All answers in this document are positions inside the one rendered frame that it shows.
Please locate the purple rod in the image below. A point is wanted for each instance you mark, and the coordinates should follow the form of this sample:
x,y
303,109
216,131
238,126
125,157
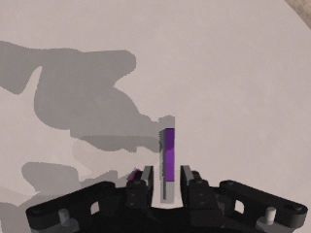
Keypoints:
x,y
169,153

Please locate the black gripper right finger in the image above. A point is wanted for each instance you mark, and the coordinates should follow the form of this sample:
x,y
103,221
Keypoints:
x,y
263,211

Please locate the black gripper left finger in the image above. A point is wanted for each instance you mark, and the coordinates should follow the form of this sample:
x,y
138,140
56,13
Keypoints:
x,y
71,212

